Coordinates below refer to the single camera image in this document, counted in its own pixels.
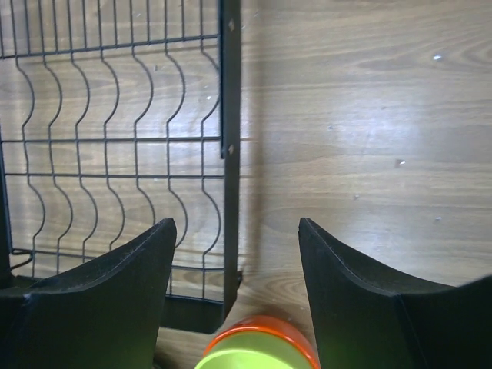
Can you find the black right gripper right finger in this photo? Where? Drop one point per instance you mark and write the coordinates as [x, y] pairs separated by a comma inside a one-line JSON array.
[[368, 315]]

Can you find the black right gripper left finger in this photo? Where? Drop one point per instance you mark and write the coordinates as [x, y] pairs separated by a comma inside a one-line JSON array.
[[104, 313]]

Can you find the black wire dish rack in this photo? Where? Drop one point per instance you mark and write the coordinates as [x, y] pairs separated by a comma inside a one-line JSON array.
[[114, 115]]

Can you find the green orange bowl right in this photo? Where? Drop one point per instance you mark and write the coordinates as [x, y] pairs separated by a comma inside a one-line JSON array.
[[260, 341]]

